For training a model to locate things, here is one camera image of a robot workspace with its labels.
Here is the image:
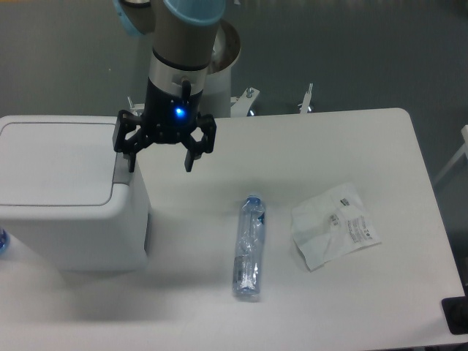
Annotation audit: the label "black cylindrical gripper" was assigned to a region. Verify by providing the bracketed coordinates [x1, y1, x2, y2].
[113, 79, 216, 173]

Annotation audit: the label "white plastic trash can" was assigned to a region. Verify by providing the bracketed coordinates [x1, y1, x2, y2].
[1, 116, 151, 271]

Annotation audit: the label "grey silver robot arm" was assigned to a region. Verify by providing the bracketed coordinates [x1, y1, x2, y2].
[113, 1, 226, 172]

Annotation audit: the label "clear crushed plastic bottle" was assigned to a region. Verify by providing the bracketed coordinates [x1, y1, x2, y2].
[232, 193, 266, 300]

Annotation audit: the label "white crumpled plastic bag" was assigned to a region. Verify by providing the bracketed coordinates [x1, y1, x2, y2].
[291, 182, 381, 271]

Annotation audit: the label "black object at right edge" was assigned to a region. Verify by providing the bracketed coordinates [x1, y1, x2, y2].
[442, 296, 467, 335]

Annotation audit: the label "white bracket with bolts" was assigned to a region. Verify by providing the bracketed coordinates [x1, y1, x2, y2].
[127, 96, 145, 116]

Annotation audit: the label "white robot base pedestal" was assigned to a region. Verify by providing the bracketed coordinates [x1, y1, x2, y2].
[202, 68, 232, 118]

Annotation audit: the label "white bolted foot bracket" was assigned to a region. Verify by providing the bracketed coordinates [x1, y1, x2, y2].
[230, 87, 260, 118]

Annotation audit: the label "white frame at right edge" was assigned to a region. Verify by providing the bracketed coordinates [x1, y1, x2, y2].
[433, 125, 467, 189]

